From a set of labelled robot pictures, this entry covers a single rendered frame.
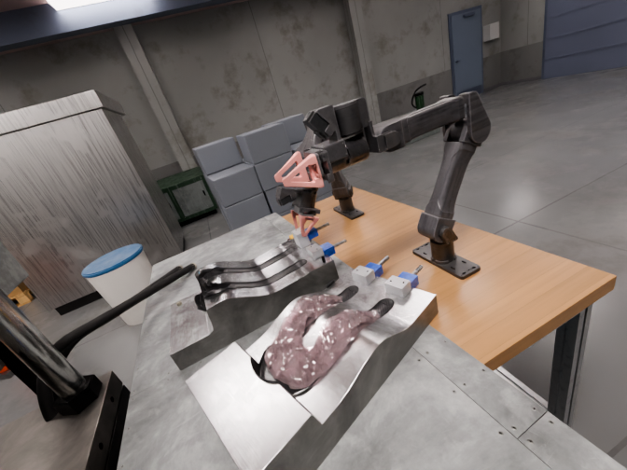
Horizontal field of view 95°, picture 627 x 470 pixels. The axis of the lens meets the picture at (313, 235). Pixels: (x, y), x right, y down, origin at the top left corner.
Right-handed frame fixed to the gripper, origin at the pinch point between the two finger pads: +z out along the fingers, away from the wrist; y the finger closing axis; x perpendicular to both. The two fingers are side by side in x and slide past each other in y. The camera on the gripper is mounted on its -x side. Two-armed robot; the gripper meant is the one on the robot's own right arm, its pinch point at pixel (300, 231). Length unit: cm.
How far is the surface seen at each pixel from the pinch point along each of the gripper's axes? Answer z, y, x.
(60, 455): 51, 21, -59
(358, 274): 3.3, 28.8, 5.5
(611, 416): 45, 60, 110
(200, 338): 26.7, 17.0, -31.1
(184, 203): 73, -430, -19
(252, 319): 21.8, 17.6, -18.1
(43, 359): 35, 9, -65
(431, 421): 16, 62, 1
